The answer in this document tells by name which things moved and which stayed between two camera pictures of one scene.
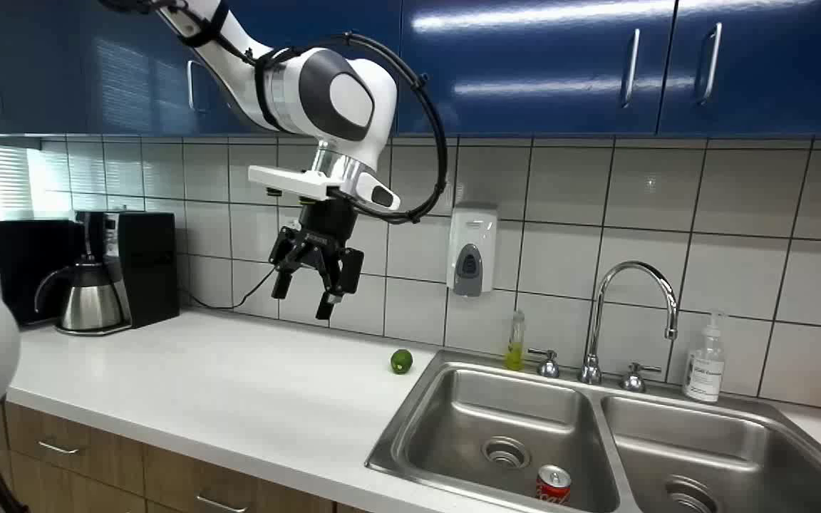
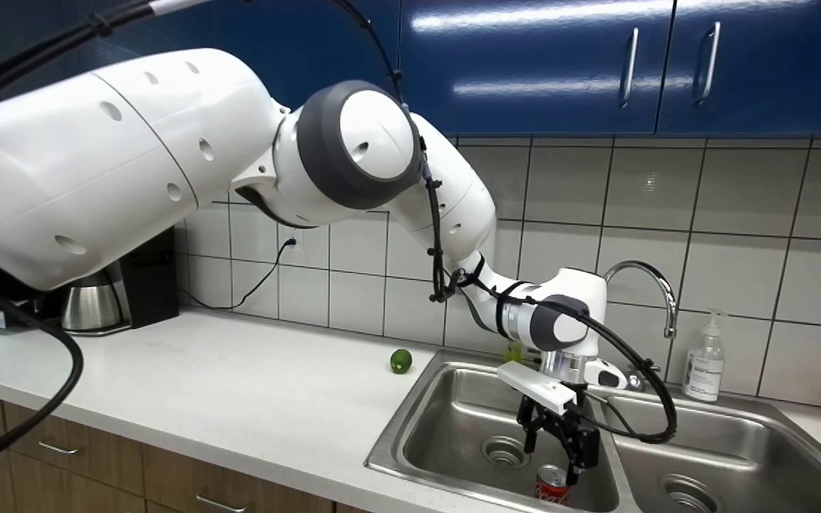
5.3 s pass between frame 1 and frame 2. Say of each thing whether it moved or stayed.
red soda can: stayed
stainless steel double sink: stayed
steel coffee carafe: stayed
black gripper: moved
